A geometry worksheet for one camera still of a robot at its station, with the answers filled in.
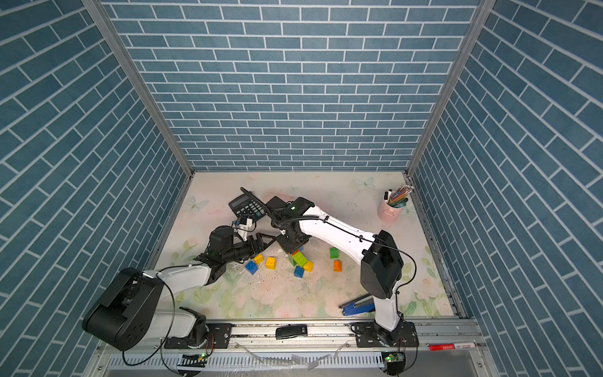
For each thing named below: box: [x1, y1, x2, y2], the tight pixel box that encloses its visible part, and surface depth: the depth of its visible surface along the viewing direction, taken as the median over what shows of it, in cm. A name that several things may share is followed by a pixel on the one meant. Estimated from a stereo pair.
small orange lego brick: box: [332, 259, 343, 273], surface depth 91 cm
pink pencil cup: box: [377, 199, 403, 222], surface depth 98 cm
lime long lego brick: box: [292, 251, 309, 268], surface depth 83 cm
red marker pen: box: [425, 341, 478, 352], surface depth 73 cm
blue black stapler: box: [338, 293, 376, 317], surface depth 80 cm
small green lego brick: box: [328, 246, 340, 259], surface depth 94 cm
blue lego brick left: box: [244, 260, 260, 275], surface depth 87 cm
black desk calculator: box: [228, 193, 267, 221], surface depth 107 cm
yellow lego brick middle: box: [265, 256, 278, 271], surface depth 88 cm
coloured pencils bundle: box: [383, 183, 415, 209], surface depth 98 cm
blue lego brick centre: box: [293, 265, 305, 279], surface depth 88 cm
